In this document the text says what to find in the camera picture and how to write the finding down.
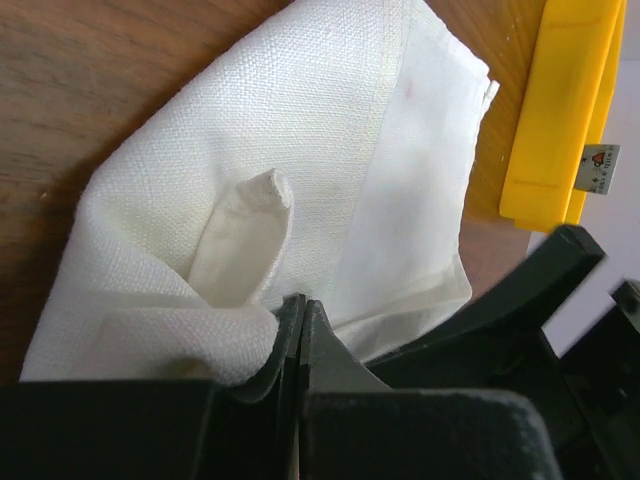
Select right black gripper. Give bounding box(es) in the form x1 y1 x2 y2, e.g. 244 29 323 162
368 225 639 479

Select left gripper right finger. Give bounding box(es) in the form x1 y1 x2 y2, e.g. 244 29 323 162
299 300 562 479

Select white cloth napkin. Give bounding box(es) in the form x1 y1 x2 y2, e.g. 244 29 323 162
20 1 499 385

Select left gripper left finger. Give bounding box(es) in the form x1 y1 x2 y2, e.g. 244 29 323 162
1 295 306 479

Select yellow plastic tray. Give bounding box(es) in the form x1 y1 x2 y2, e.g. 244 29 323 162
499 0 626 233

